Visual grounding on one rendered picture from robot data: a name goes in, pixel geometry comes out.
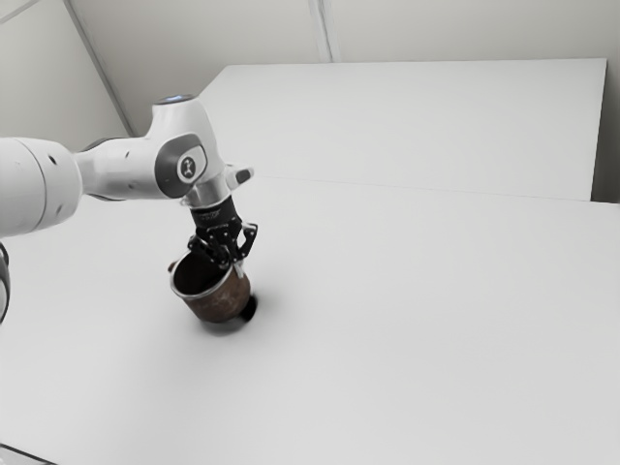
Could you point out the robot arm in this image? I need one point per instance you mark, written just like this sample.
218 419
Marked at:
116 164

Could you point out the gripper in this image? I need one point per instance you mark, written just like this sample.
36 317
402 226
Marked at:
216 219

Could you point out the brown metal mug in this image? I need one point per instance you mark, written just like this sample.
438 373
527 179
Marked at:
211 291

